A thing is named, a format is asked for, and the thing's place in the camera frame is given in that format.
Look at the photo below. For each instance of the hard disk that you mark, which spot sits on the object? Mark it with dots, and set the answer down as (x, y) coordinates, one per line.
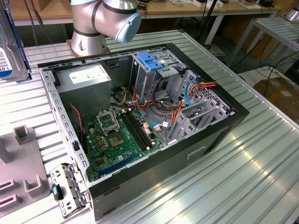
(9, 46)

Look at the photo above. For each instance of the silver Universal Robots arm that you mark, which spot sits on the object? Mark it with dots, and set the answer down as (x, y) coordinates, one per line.
(88, 39)

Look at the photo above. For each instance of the grey metal disk bay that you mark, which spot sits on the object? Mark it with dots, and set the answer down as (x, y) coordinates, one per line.
(184, 127)

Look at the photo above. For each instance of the black RAM slot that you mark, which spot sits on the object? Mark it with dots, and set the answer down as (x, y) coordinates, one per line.
(138, 130)
(135, 130)
(141, 130)
(132, 130)

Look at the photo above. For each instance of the grey optical drive cage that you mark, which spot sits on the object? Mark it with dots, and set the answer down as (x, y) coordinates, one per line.
(142, 79)

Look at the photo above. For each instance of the CPU socket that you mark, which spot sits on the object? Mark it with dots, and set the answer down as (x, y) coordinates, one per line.
(108, 121)

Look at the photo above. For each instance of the square chipset heat sink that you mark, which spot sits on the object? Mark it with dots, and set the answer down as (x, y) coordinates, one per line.
(116, 140)

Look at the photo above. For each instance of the green motherboard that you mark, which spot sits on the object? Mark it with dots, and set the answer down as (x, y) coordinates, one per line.
(121, 155)

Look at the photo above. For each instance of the blue plastic drive latch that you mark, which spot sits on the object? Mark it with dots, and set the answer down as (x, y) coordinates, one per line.
(147, 59)

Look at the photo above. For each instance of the black open PC case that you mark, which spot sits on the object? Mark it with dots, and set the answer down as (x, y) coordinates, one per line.
(163, 168)

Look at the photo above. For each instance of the blue expansion slot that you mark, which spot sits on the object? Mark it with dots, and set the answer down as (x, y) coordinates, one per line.
(116, 165)

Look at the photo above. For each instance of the grey power supply unit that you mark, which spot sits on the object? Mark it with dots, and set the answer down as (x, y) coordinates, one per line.
(86, 98)

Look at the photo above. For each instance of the black latch blue stripe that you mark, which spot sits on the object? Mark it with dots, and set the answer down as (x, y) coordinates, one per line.
(57, 192)

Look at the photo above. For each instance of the large brown cardboard box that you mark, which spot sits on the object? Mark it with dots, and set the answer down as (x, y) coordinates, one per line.
(280, 93)

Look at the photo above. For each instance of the grey parts rack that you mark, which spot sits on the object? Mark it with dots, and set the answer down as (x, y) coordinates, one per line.
(23, 163)

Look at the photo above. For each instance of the metal slat side table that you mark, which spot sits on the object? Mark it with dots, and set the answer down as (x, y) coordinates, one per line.
(275, 28)

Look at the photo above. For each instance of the square brown base plate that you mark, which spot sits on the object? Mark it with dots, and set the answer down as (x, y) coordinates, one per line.
(69, 47)

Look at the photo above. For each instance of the wooden desk white frame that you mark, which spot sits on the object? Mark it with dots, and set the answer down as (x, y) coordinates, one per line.
(168, 9)

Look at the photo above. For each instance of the metal slot retainer bracket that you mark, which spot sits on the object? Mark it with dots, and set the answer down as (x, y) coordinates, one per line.
(58, 175)

